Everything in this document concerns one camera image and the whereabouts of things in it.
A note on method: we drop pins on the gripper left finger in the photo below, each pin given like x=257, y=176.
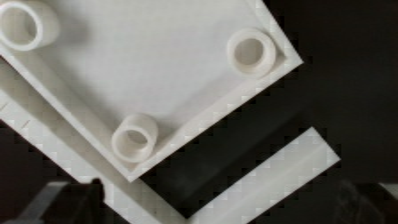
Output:
x=67, y=204

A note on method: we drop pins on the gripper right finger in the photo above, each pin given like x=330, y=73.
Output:
x=367, y=204

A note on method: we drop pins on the white square tabletop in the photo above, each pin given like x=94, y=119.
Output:
x=147, y=66

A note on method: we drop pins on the white U-shaped fence wall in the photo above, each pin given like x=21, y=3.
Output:
x=266, y=186

